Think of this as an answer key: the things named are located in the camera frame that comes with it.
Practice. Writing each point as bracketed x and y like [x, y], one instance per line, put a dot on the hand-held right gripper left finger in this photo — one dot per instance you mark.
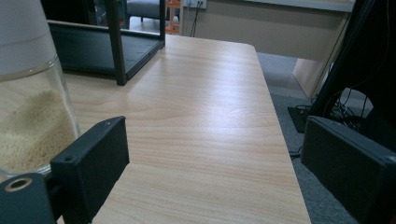
[93, 161]

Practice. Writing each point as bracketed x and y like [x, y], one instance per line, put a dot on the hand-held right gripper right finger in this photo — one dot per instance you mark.
[348, 168]

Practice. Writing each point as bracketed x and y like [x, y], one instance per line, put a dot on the white lidded jar beige granules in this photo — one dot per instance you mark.
[31, 124]

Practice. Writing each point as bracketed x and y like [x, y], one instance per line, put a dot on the black metal two-tier rack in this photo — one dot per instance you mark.
[93, 46]

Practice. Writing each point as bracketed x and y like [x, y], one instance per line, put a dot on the black curtain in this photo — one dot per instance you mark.
[384, 62]

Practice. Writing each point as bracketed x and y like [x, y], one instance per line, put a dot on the grey sofa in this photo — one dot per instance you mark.
[143, 7]

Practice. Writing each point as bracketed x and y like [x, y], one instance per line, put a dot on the beige desk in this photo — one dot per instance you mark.
[264, 28]

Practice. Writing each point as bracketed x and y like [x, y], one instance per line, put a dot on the orange wooden stool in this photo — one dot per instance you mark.
[173, 18]

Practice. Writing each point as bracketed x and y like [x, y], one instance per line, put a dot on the white wall socket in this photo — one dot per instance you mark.
[194, 3]

